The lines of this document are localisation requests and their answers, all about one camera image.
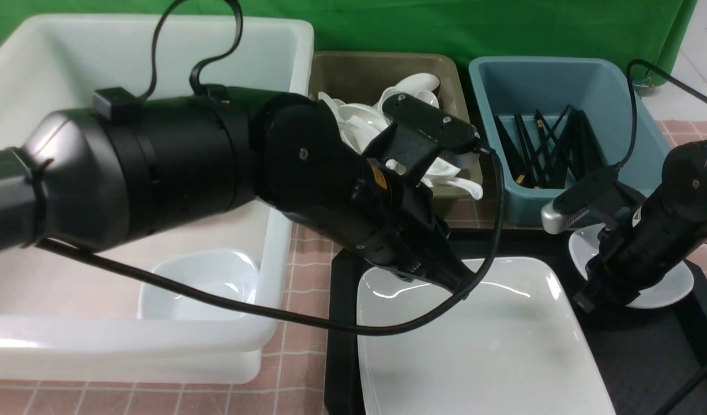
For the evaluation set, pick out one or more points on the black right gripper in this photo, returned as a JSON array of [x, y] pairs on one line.
[[636, 255]]

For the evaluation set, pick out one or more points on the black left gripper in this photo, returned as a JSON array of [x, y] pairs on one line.
[[305, 171]]

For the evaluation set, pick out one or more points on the small white bowl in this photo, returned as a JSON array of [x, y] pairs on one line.
[[224, 272], [583, 244]]

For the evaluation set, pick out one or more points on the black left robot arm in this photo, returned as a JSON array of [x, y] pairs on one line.
[[124, 170]]

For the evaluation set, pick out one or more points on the white spoon overhanging bin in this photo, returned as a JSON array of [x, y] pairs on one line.
[[474, 189]]

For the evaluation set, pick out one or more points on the black chopsticks pile in bin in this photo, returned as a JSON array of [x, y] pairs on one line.
[[549, 154]]

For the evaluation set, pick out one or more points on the blue plastic bin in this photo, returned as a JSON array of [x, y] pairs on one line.
[[510, 90]]

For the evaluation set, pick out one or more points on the black serving tray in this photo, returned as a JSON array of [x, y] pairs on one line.
[[645, 358]]

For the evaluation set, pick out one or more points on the green cloth backdrop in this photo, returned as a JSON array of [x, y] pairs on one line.
[[616, 31]]

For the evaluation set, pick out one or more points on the white spoon upper back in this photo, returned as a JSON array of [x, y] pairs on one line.
[[418, 82]]

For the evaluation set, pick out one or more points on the small white bowl in tub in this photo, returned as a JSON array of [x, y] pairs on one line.
[[224, 272]]

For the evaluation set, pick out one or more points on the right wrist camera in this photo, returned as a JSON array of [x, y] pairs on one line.
[[599, 193]]

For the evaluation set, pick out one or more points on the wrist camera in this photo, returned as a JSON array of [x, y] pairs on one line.
[[420, 133], [599, 193]]

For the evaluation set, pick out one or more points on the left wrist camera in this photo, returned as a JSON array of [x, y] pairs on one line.
[[420, 133]]

